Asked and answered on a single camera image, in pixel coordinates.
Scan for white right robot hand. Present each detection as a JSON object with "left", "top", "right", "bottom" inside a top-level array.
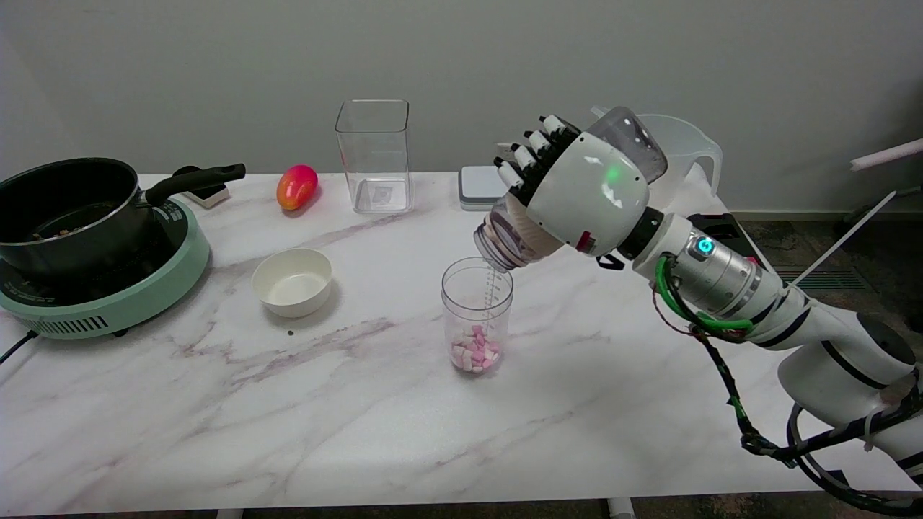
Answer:
[{"left": 493, "top": 114, "right": 653, "bottom": 257}]

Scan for transparent bottle with beige sleeve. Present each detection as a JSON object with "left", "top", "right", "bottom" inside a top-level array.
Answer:
[{"left": 473, "top": 107, "right": 668, "bottom": 272}]

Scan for pink white candies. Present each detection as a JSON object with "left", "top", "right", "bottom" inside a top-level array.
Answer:
[{"left": 451, "top": 324, "right": 502, "bottom": 373}]

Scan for round transparent measuring cup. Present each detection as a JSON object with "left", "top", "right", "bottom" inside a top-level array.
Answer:
[{"left": 441, "top": 257, "right": 515, "bottom": 376}]

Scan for grey white kitchen scale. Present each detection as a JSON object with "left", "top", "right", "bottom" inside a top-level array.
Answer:
[{"left": 458, "top": 165, "right": 510, "bottom": 212}]

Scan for transparent plastic pitcher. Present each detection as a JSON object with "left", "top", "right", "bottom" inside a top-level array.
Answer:
[{"left": 591, "top": 107, "right": 723, "bottom": 211}]

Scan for black box with red label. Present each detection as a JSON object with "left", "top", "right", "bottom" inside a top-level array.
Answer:
[{"left": 685, "top": 213, "right": 767, "bottom": 269}]

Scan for tall square transparent container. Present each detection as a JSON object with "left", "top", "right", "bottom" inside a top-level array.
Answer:
[{"left": 335, "top": 99, "right": 414, "bottom": 214}]

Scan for floor vent grille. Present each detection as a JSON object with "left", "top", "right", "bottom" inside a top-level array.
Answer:
[{"left": 773, "top": 267, "right": 870, "bottom": 292}]

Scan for red yellow mango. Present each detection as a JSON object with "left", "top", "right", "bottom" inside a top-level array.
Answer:
[{"left": 276, "top": 164, "right": 319, "bottom": 212}]

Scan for grey curved metal leg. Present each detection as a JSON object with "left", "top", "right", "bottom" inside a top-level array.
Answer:
[{"left": 836, "top": 185, "right": 923, "bottom": 226}]

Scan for white foam tube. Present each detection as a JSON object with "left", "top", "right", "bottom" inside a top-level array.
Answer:
[{"left": 850, "top": 138, "right": 923, "bottom": 172}]

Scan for white ceramic bowl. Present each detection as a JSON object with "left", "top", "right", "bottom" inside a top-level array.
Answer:
[{"left": 251, "top": 248, "right": 333, "bottom": 319}]

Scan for green induction cooker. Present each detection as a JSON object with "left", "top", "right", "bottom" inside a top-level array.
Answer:
[{"left": 0, "top": 196, "right": 211, "bottom": 340}]

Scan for black green robot cable bundle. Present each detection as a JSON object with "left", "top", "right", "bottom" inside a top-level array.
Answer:
[{"left": 652, "top": 252, "right": 923, "bottom": 517}]

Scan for black pot with handle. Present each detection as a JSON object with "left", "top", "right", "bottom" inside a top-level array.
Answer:
[{"left": 0, "top": 157, "right": 247, "bottom": 279}]

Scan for black cooker power cable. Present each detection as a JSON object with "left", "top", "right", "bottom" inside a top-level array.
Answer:
[{"left": 0, "top": 330, "right": 37, "bottom": 365}]

